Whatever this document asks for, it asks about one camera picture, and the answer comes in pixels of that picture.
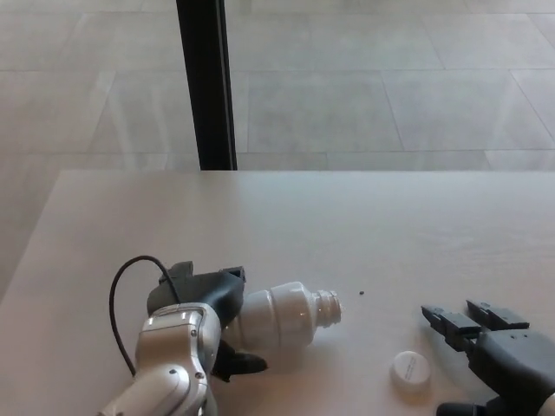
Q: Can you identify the white plastic bottle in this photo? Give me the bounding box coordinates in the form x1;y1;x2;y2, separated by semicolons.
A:
225;281;347;350

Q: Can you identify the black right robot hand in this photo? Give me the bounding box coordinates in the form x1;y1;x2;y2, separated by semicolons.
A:
421;298;555;416

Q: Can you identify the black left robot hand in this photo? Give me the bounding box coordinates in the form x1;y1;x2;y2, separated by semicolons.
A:
146;261;270;384

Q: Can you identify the white screw cap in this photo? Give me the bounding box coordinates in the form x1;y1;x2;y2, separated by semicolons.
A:
388;350;433;388

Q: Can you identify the black vertical post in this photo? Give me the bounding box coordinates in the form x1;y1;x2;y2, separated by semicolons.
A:
175;0;238;172

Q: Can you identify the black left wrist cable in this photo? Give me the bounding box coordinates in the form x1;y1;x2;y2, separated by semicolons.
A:
108;256;184;376

